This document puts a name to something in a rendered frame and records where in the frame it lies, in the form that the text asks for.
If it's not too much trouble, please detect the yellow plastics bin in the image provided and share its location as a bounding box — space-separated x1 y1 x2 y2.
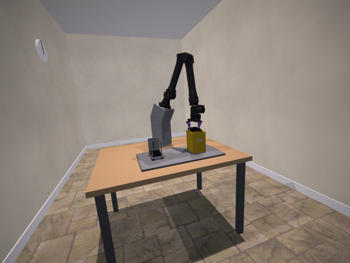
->
186 130 206 153

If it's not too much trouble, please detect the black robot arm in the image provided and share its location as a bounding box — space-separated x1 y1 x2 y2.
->
159 53 205 121

